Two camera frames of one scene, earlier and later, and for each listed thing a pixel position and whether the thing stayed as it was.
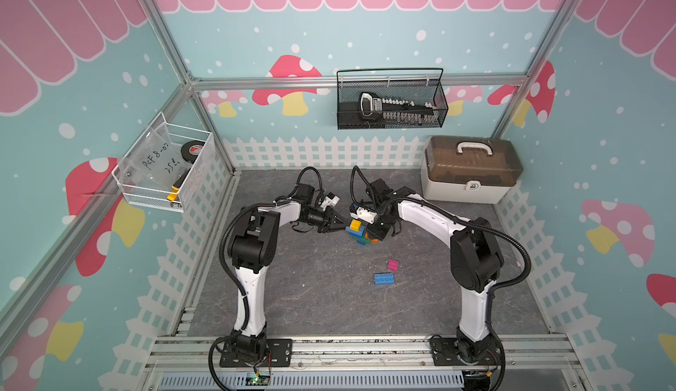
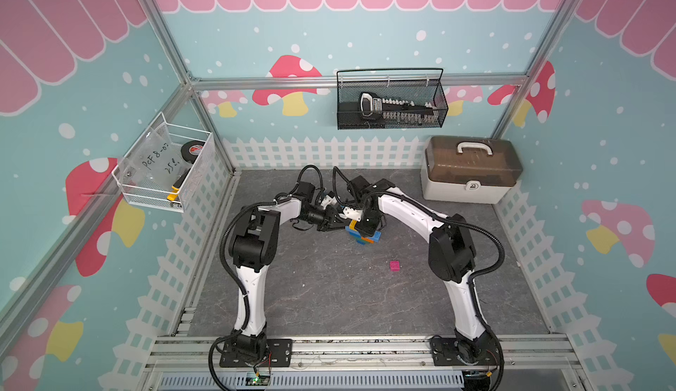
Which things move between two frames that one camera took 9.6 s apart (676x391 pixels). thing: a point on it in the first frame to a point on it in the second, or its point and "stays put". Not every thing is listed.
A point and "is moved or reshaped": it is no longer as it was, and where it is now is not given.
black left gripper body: (320, 218) stays put
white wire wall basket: (168, 166) stays put
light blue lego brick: (385, 278) is moved or reshaped
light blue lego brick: (356, 234) stays put
